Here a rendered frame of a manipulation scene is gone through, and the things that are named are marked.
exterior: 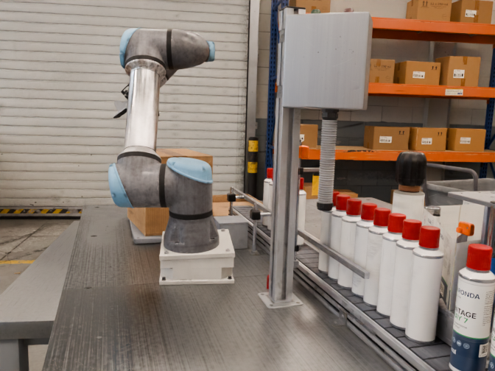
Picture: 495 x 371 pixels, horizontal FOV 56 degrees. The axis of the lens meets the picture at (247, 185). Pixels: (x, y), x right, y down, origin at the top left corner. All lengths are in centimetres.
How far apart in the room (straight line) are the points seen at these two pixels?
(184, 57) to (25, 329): 81
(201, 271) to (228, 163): 429
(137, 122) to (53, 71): 436
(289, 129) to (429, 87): 435
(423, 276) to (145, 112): 81
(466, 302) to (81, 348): 67
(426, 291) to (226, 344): 38
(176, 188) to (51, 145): 448
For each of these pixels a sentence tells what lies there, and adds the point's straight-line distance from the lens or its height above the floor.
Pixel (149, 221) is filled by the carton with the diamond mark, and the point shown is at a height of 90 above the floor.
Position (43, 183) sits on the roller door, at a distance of 569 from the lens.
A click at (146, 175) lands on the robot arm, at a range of 120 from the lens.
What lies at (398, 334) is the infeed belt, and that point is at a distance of 93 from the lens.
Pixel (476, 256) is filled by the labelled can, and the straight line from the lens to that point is 77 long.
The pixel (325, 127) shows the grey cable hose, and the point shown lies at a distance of 96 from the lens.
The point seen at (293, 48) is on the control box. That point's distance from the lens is 100.
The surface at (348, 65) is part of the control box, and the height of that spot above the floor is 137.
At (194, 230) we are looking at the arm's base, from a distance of 121.
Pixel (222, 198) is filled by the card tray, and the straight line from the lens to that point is 228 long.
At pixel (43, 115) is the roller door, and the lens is 562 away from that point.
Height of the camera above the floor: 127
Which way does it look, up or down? 9 degrees down
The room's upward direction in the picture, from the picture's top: 2 degrees clockwise
